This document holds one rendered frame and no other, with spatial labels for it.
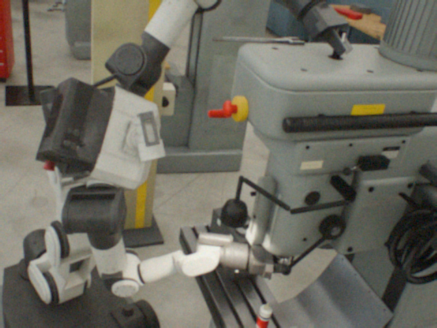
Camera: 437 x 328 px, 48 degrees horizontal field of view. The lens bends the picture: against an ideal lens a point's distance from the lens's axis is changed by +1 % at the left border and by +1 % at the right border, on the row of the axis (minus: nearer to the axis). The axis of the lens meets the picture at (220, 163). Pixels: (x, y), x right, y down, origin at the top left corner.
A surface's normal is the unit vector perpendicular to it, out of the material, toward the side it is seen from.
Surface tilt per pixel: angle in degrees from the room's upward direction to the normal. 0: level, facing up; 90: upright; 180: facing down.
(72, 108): 58
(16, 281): 0
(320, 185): 90
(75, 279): 28
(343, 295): 63
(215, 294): 0
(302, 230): 90
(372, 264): 90
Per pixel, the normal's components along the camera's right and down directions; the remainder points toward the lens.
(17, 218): 0.14, -0.86
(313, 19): -0.68, 0.28
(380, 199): 0.35, 0.51
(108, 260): 0.14, 0.69
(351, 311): -0.76, -0.34
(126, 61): -0.18, -0.01
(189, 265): 0.00, 0.39
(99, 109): 0.60, -0.04
